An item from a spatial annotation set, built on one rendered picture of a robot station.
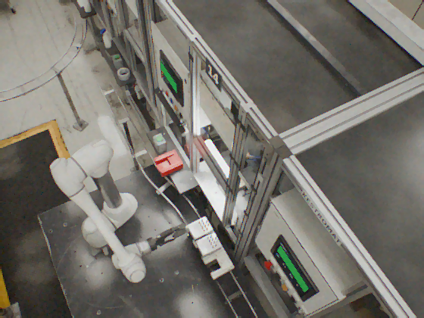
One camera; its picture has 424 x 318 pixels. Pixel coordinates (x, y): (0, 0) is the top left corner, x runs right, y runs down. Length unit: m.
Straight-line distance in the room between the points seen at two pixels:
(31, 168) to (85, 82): 1.17
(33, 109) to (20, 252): 1.59
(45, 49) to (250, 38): 3.62
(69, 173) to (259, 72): 1.01
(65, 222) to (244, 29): 1.76
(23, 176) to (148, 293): 1.92
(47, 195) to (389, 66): 2.97
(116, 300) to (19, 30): 3.88
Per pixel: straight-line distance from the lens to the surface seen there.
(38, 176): 3.74
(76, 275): 2.52
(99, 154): 1.85
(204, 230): 2.20
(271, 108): 1.33
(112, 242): 1.88
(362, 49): 1.69
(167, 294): 2.39
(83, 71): 4.46
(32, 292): 3.33
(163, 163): 2.45
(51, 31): 5.14
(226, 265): 2.22
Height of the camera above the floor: 3.02
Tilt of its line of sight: 59 degrees down
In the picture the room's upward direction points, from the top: 3 degrees clockwise
